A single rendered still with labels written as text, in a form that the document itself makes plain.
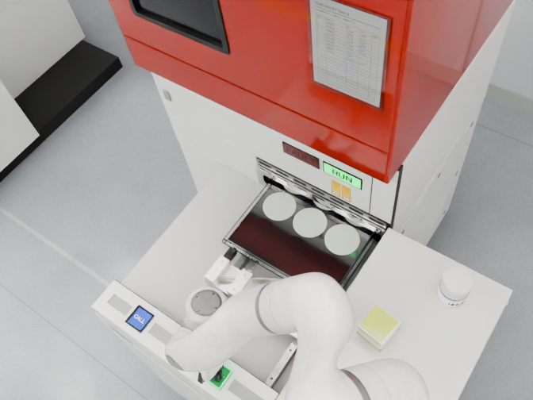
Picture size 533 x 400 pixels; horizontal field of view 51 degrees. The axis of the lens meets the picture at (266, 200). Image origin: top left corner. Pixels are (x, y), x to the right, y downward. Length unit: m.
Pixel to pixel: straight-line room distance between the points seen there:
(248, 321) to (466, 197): 1.97
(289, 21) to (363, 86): 0.19
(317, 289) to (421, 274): 0.69
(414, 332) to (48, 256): 1.97
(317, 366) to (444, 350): 0.70
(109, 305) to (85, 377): 1.07
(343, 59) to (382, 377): 0.58
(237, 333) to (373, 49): 0.56
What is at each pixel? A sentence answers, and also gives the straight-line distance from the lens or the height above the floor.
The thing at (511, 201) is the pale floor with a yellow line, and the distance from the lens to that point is 2.84.
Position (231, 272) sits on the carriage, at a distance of 1.60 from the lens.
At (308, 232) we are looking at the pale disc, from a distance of 1.61.
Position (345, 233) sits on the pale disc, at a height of 0.90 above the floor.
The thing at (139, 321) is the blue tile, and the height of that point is 0.96.
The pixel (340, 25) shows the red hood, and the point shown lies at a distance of 1.03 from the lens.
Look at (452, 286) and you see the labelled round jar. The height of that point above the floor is 1.06.
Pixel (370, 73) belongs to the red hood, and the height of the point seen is 1.56.
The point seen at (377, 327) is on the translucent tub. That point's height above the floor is 1.03.
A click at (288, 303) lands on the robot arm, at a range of 0.86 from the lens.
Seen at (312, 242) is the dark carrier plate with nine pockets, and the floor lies 0.90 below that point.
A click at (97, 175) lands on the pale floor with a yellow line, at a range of 3.09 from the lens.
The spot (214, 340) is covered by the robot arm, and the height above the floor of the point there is 1.34.
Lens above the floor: 2.31
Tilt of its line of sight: 57 degrees down
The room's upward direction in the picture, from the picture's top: 11 degrees counter-clockwise
